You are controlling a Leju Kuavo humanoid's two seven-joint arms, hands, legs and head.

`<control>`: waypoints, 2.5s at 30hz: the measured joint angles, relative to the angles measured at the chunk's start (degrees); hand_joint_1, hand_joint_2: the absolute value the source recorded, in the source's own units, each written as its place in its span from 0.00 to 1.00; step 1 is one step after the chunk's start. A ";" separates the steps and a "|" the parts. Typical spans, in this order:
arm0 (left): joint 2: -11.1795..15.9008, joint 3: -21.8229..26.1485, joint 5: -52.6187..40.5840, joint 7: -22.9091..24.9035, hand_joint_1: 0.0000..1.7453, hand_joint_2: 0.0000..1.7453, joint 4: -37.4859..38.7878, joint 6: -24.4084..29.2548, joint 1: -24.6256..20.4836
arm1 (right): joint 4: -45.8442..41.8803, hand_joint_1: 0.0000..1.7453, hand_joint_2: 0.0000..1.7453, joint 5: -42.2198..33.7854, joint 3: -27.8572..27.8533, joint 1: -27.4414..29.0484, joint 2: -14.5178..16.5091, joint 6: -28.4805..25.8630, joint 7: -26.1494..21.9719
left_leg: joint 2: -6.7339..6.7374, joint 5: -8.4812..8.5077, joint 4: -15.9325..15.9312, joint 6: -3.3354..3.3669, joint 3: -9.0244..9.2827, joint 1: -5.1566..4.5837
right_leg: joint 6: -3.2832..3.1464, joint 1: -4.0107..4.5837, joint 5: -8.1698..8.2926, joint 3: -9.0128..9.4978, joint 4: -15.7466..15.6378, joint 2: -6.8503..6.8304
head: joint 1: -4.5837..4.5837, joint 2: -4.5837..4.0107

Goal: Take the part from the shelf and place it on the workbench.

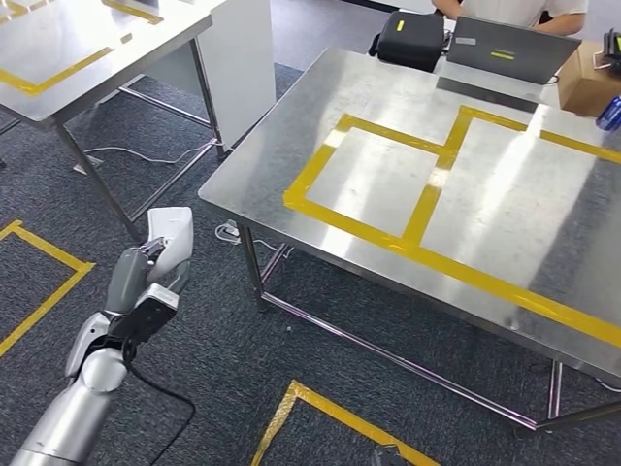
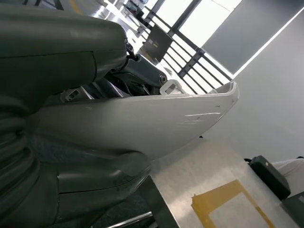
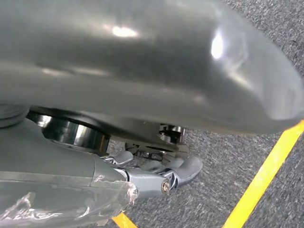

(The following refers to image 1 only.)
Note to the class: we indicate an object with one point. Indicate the stainless steel table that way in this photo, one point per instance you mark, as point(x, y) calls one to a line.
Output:
point(96, 32)

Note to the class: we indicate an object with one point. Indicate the yellow floor tape square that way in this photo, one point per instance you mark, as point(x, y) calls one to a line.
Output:
point(339, 415)

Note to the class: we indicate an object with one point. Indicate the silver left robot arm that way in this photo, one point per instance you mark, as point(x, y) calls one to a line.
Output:
point(72, 411)

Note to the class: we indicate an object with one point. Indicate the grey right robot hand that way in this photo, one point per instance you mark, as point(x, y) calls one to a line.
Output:
point(388, 456)

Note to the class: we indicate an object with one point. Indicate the yellow tape double-rectangle outline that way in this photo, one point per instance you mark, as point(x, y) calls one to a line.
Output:
point(485, 282)

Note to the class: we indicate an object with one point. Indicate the stainless steel workbench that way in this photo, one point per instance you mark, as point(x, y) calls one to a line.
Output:
point(485, 193)

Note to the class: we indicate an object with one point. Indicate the grey floor socket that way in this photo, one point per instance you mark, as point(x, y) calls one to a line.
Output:
point(232, 229)
point(87, 165)

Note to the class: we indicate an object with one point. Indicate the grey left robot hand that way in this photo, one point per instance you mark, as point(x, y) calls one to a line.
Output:
point(124, 283)

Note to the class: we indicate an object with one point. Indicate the black zip case yellow label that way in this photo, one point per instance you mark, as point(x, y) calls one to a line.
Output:
point(410, 42)

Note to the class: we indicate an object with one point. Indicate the brown cardboard box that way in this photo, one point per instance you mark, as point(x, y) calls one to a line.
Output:
point(582, 90)

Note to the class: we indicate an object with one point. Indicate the white plastic shell part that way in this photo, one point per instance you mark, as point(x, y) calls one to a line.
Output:
point(174, 238)

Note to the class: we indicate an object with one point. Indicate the white partition panel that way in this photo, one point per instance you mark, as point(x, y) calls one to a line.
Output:
point(242, 64)

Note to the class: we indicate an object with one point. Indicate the black label printer device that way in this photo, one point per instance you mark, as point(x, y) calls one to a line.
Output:
point(612, 51)

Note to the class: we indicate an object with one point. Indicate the person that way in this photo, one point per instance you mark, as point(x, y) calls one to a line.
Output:
point(519, 11)

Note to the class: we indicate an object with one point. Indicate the blue drink can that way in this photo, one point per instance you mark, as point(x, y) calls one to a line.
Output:
point(610, 114)

